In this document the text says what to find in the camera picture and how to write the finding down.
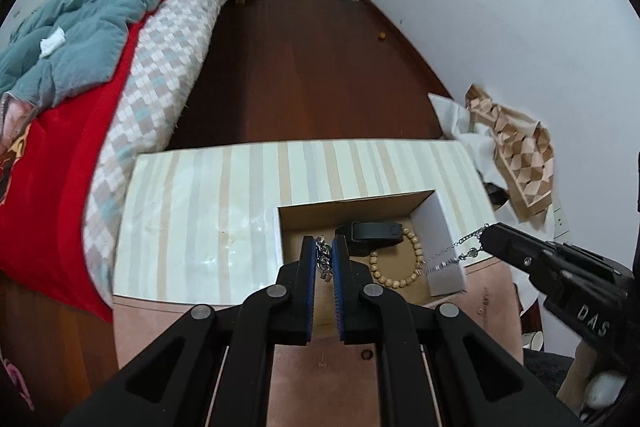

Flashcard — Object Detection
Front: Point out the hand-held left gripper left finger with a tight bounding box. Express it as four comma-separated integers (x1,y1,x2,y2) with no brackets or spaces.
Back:
60,236,318,427

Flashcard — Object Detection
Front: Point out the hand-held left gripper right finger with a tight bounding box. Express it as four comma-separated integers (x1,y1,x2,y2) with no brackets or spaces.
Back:
331,236,587,427

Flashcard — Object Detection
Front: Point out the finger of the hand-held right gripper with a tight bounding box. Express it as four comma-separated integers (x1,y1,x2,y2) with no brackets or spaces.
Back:
480,222,556,280

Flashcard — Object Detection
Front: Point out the silver chain bracelet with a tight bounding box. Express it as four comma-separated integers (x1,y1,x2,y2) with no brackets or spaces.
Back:
315,235,336,283

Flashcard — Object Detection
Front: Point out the cardboard jewelry box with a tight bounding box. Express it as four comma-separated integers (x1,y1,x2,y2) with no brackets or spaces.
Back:
276,189,467,308

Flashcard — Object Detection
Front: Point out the silver chain necklace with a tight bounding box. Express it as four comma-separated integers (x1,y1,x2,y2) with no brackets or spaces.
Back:
417,223,492,279

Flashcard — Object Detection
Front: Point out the black watch band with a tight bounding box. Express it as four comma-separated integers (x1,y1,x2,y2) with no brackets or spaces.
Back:
333,220,404,258

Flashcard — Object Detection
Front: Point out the white cup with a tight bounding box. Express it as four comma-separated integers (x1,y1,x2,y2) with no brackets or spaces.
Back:
522,330,547,353

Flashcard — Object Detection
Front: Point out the dark cloth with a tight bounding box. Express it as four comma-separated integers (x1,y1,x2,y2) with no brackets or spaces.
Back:
522,351,577,400

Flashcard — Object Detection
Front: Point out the geometric patterned cloth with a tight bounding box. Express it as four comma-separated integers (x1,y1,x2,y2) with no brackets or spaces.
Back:
464,84,556,224

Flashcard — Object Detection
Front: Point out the striped table mat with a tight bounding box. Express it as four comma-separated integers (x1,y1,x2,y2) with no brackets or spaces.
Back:
112,139,501,309

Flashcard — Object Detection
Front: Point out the white cloth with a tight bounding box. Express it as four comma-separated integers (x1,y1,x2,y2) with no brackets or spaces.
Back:
427,93,503,188

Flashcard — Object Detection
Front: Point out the checkered bedspread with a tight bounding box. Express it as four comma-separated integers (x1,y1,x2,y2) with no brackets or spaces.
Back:
81,0,251,304

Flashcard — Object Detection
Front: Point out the bed with red blanket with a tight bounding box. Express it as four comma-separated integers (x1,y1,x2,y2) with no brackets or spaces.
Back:
0,0,213,324

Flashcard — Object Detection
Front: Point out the blue quilt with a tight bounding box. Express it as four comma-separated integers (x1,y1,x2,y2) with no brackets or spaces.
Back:
0,0,242,108

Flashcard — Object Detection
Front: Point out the white tissue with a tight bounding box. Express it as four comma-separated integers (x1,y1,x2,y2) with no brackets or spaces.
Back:
38,28,66,58

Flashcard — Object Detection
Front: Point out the wall socket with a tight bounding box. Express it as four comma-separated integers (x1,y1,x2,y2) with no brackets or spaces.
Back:
552,204,572,236

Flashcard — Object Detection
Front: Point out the wooden bead bracelet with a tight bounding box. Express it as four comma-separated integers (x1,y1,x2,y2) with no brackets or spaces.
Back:
368,228,425,289

